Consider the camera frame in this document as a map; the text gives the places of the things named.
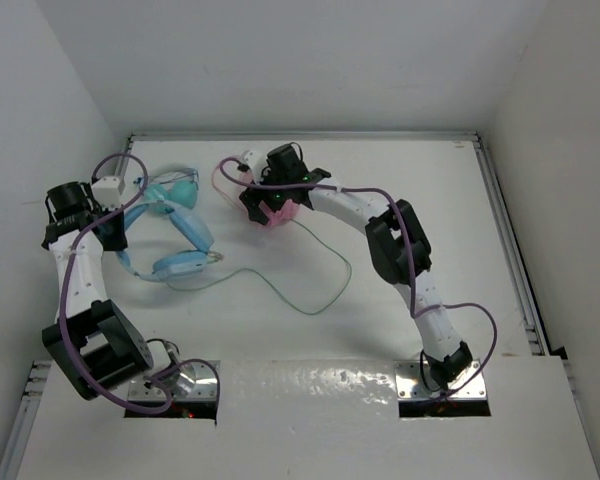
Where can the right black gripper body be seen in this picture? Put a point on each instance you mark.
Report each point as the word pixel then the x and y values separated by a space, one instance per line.
pixel 255 196

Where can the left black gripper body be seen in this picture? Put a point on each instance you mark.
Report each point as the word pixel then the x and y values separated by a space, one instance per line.
pixel 113 238

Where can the light blue headphones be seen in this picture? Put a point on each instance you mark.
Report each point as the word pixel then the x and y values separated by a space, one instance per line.
pixel 168 242

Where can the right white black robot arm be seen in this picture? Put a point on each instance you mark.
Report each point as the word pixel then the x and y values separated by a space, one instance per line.
pixel 399 249

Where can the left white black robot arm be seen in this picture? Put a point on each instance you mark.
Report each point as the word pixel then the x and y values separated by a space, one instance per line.
pixel 102 350

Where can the teal headphones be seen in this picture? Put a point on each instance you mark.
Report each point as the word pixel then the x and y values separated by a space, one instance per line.
pixel 175 184

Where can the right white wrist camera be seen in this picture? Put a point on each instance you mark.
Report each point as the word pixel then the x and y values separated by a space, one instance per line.
pixel 254 163

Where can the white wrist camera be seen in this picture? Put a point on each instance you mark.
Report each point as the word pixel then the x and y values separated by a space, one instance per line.
pixel 254 163
pixel 107 192

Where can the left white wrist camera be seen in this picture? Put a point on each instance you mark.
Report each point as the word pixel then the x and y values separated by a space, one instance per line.
pixel 107 192

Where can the left aluminium frame rail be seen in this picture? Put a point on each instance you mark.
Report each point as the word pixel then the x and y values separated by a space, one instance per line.
pixel 119 164

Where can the aluminium frame rail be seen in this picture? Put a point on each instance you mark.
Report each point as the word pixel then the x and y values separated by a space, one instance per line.
pixel 531 317
pixel 304 135
pixel 119 164

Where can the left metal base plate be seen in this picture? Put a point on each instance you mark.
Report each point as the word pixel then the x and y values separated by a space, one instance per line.
pixel 194 382

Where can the right aluminium frame rail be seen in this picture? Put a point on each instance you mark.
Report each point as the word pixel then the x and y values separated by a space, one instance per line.
pixel 531 317

